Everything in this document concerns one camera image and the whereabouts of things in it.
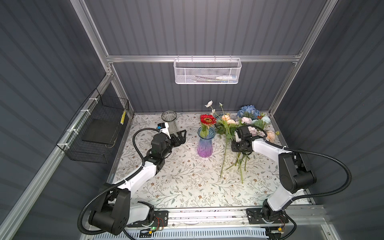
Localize floral patterned table mat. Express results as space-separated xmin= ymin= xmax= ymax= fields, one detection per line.
xmin=132 ymin=113 xmax=280 ymax=209

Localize marker pen in basket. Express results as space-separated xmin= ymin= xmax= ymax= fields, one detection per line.
xmin=196 ymin=75 xmax=238 ymax=83

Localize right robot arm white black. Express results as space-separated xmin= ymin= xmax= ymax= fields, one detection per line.
xmin=232 ymin=126 xmax=317 ymax=224

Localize black wire wall basket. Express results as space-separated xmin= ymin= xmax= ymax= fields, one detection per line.
xmin=57 ymin=91 xmax=130 ymax=164

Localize blue purple glass vase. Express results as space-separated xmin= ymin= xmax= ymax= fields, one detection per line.
xmin=197 ymin=128 xmax=216 ymax=158

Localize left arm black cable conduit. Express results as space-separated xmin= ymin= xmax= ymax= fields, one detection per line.
xmin=77 ymin=127 xmax=161 ymax=236

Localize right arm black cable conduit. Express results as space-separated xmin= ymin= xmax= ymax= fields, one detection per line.
xmin=248 ymin=124 xmax=352 ymax=202

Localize white poppy flower stem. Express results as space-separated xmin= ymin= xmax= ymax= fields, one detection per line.
xmin=205 ymin=100 xmax=235 ymax=178

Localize red gerbera flower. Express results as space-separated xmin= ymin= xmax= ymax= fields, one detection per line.
xmin=200 ymin=115 xmax=217 ymax=138

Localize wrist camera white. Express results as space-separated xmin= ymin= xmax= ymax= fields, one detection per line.
xmin=235 ymin=131 xmax=241 ymax=143
xmin=157 ymin=122 xmax=171 ymax=139

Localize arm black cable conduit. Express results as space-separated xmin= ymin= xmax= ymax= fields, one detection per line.
xmin=77 ymin=127 xmax=161 ymax=236
xmin=248 ymin=124 xmax=352 ymax=202

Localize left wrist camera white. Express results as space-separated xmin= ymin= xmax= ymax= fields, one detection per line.
xmin=157 ymin=122 xmax=171 ymax=139

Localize clear ribbed glass vase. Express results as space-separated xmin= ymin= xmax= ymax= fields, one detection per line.
xmin=161 ymin=110 xmax=179 ymax=135

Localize white wire mesh basket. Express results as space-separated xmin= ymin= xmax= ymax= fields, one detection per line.
xmin=173 ymin=57 xmax=242 ymax=85

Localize blue hydrangea flower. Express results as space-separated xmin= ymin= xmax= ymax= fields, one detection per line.
xmin=237 ymin=105 xmax=261 ymax=120

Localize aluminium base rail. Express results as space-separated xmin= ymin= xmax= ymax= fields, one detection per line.
xmin=81 ymin=205 xmax=341 ymax=240

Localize pink peach flower bunch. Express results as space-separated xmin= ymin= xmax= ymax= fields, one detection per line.
xmin=228 ymin=117 xmax=280 ymax=181

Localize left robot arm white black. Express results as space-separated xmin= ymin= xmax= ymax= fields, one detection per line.
xmin=77 ymin=129 xmax=187 ymax=236

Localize pale blue peony stem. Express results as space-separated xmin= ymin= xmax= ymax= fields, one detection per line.
xmin=253 ymin=115 xmax=271 ymax=130

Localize yellow tag on basket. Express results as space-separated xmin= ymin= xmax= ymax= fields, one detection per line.
xmin=120 ymin=110 xmax=127 ymax=125

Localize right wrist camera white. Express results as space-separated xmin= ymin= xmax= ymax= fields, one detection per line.
xmin=235 ymin=131 xmax=241 ymax=143

